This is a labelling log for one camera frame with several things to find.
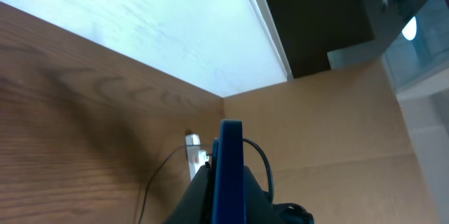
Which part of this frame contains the black USB charging cable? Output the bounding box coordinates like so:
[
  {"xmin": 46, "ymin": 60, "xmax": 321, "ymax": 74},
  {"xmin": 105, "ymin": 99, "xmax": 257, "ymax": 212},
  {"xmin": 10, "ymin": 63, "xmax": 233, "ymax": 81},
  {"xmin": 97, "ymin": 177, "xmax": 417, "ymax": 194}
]
[{"xmin": 137, "ymin": 143, "xmax": 213, "ymax": 224}]

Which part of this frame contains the brown cardboard side panel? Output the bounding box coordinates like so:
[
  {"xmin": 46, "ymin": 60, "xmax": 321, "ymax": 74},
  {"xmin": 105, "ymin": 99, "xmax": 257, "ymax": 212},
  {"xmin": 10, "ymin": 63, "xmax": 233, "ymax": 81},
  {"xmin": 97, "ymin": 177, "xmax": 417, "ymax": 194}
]
[{"xmin": 224, "ymin": 60, "xmax": 439, "ymax": 224}]

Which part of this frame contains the blue Galaxy smartphone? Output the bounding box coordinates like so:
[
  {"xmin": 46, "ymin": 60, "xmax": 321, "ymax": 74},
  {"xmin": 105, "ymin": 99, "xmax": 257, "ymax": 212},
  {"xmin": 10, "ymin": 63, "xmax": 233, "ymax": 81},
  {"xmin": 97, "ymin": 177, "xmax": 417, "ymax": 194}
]
[{"xmin": 212, "ymin": 119, "xmax": 246, "ymax": 224}]

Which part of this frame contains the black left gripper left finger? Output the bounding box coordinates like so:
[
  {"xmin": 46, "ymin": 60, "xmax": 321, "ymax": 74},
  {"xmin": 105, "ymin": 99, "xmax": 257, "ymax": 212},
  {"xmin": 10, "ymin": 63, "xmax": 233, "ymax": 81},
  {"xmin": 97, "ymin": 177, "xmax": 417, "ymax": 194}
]
[{"xmin": 163, "ymin": 164, "xmax": 211, "ymax": 224}]

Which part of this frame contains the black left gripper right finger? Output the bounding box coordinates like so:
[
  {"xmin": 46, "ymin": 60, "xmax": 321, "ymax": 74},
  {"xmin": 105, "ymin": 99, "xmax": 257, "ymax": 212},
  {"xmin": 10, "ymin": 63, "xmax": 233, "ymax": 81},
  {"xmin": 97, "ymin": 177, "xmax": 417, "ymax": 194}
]
[{"xmin": 243, "ymin": 166, "xmax": 281, "ymax": 224}]

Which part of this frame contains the white power strip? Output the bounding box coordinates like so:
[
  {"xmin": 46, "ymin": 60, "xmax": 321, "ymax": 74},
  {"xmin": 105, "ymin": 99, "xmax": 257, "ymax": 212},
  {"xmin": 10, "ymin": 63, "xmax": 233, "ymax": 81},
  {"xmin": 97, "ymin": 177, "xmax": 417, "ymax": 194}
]
[{"xmin": 185, "ymin": 133, "xmax": 210, "ymax": 180}]

